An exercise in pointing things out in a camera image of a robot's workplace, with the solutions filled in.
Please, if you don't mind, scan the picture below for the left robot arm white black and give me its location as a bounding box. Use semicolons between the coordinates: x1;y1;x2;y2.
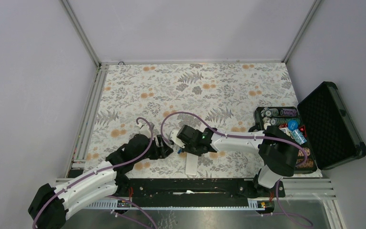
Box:
28;134;173;229

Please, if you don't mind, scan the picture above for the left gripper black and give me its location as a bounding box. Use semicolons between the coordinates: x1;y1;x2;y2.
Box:
133;134;173;163

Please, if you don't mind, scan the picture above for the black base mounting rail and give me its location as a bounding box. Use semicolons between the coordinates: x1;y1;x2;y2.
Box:
114;178;286;208

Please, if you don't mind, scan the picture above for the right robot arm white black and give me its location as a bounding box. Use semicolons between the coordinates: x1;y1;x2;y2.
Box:
171;125;302;197

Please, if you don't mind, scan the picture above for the blue poker chip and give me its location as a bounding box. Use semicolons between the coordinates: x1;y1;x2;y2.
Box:
287;119;299;131

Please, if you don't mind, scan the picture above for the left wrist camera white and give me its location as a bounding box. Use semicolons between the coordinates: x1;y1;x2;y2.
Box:
138;124;153;138

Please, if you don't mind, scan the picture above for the floral patterned table mat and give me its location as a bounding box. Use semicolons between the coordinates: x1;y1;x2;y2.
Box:
84;63;298;171

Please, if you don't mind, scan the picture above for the black poker chip case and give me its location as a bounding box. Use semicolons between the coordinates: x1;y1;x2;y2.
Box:
250;82;366;174

